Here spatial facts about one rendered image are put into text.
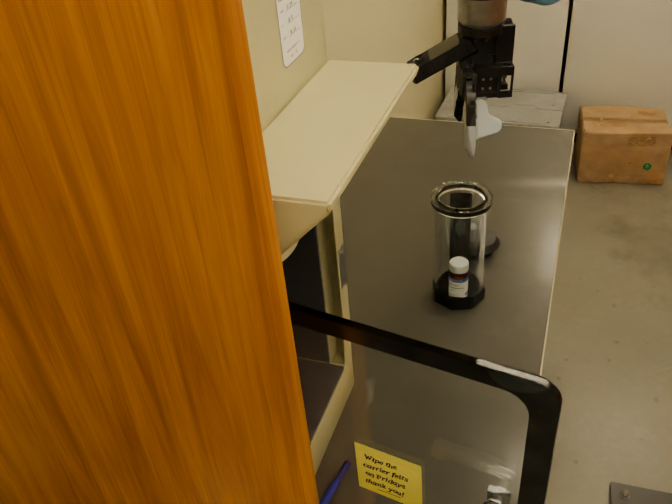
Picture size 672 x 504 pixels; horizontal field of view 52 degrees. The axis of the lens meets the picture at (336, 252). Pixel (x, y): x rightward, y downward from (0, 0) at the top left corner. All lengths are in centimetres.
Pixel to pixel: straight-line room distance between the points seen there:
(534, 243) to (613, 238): 176
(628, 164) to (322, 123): 299
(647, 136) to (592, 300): 100
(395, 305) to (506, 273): 24
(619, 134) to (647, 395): 143
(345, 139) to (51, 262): 29
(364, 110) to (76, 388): 42
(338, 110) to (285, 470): 37
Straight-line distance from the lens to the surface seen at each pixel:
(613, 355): 267
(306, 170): 62
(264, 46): 70
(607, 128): 358
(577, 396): 250
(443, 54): 113
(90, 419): 81
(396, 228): 155
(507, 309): 134
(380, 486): 79
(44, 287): 68
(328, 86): 79
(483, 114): 115
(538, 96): 376
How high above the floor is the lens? 181
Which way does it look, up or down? 36 degrees down
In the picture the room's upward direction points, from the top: 5 degrees counter-clockwise
